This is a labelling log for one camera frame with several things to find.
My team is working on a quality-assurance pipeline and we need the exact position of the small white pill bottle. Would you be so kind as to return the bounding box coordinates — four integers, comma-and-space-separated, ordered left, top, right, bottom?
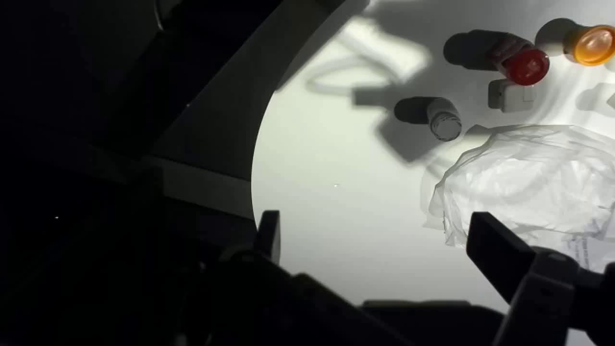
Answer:
391, 95, 464, 145

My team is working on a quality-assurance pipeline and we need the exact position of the crumpled clear plastic bag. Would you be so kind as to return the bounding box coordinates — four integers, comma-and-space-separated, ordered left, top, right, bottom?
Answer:
420, 124, 615, 272

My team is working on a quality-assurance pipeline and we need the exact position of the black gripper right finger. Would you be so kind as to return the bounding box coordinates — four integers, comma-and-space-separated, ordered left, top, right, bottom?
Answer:
464, 210, 578, 346

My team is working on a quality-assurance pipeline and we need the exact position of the yellow lid dough can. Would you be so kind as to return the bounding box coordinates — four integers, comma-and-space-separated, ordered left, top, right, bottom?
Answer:
535, 18, 615, 68

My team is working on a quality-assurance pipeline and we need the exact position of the brown spice bottle red cap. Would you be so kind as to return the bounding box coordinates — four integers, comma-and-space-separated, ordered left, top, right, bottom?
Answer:
441, 28, 551, 87

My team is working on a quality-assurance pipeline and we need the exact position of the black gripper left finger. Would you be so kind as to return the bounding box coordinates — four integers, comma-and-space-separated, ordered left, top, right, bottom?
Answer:
255, 208, 284, 266

